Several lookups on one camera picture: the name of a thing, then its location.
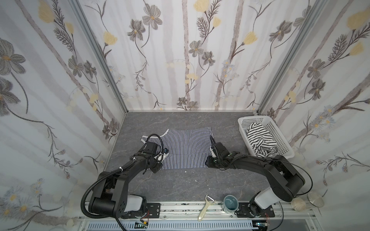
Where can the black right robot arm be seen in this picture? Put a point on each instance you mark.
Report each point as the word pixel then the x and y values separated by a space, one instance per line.
pixel 284 180

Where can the clear jar with metal lid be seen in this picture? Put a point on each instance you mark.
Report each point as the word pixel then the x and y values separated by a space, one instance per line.
pixel 308 201

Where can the blue white striped tank top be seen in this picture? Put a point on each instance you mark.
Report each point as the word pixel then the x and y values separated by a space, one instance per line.
pixel 187 148

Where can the cream vegetable peeler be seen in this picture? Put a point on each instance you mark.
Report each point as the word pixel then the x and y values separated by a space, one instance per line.
pixel 208 202

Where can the teal ceramic mug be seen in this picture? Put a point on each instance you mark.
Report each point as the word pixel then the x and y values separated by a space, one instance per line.
pixel 230 204

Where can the white plastic laundry basket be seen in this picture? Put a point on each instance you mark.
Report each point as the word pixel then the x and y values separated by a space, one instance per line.
pixel 283 147

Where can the black white striped tank top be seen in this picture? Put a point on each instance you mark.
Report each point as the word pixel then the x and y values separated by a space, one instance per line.
pixel 261 141

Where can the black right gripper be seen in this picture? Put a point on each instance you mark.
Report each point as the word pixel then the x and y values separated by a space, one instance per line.
pixel 217 148

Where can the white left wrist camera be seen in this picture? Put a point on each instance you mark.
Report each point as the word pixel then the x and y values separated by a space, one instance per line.
pixel 161 156

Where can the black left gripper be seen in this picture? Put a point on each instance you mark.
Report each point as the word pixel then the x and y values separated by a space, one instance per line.
pixel 156 165

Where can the aluminium mounting rail frame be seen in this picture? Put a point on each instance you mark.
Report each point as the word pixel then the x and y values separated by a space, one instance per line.
pixel 183 216

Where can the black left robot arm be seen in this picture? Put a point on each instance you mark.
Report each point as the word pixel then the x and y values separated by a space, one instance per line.
pixel 108 197

